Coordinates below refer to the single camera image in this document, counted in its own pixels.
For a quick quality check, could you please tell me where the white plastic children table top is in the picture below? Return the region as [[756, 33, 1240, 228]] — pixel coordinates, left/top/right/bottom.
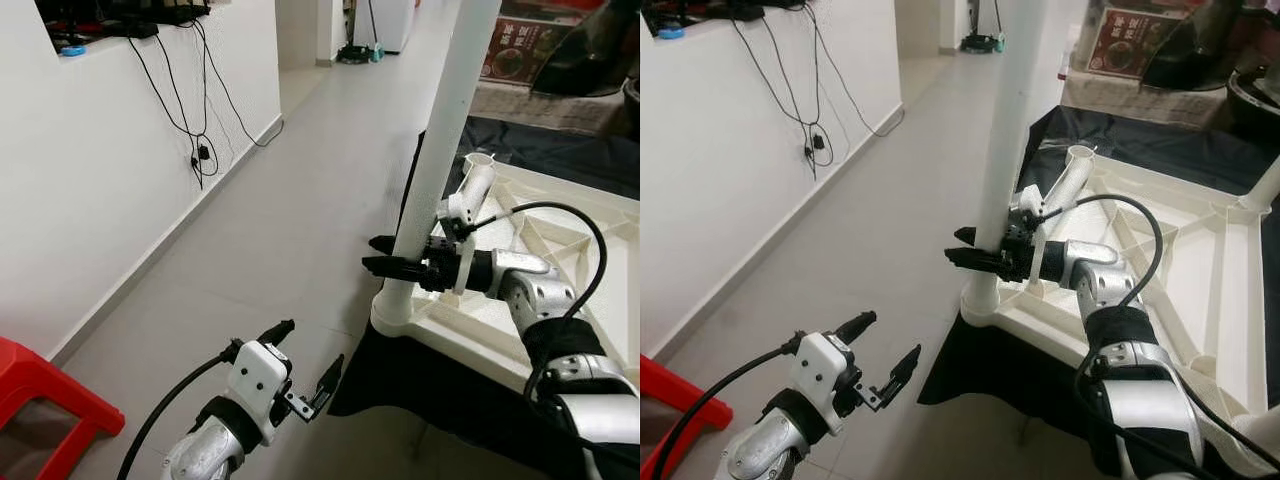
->
[[370, 150, 641, 396], [960, 145, 1280, 479]]

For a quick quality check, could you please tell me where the speckled stone ledge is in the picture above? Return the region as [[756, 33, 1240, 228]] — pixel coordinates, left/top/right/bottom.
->
[[1062, 75, 1236, 131], [470, 80, 641, 136]]

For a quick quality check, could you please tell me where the red plastic stool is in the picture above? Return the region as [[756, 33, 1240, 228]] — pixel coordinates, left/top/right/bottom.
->
[[0, 337, 126, 480], [640, 355, 736, 480]]

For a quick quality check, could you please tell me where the white appliance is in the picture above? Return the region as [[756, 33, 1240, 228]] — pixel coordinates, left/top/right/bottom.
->
[[350, 0, 416, 53]]

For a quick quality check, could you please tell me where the orange lid storage box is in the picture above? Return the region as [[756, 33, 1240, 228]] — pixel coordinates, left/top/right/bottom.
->
[[1085, 5, 1186, 81], [480, 15, 576, 86]]

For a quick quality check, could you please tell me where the black bag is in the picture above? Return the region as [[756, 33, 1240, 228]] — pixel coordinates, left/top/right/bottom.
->
[[1140, 0, 1280, 91], [530, 0, 641, 98]]

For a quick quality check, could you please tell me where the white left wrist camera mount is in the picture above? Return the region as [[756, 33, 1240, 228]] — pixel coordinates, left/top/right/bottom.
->
[[228, 340, 293, 446], [790, 332, 856, 436]]

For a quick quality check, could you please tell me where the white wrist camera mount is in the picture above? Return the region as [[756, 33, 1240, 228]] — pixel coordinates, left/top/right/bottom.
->
[[1015, 185, 1051, 291], [228, 340, 293, 446], [790, 332, 856, 436], [437, 190, 481, 296]]

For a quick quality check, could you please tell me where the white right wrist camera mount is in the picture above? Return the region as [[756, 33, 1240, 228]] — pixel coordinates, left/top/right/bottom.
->
[[437, 190, 481, 296], [1015, 185, 1051, 291]]

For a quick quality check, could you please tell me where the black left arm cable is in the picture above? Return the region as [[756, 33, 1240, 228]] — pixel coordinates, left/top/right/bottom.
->
[[118, 342, 241, 480], [650, 335, 801, 480]]

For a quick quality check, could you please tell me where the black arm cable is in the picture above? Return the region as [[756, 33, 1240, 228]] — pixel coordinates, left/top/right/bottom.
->
[[118, 342, 241, 480], [650, 335, 801, 480], [470, 202, 641, 480], [1040, 195, 1261, 480]]

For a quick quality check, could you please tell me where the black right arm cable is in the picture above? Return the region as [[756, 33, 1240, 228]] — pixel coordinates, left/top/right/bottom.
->
[[1040, 195, 1261, 480], [470, 202, 641, 480]]

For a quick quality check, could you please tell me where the black long wall cable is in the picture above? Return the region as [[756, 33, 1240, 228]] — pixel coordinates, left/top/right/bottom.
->
[[192, 20, 286, 149], [808, 10, 907, 139]]

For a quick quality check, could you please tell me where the black looped wall cable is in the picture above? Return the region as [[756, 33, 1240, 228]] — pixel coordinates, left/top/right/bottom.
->
[[130, 25, 216, 191], [735, 20, 833, 181]]

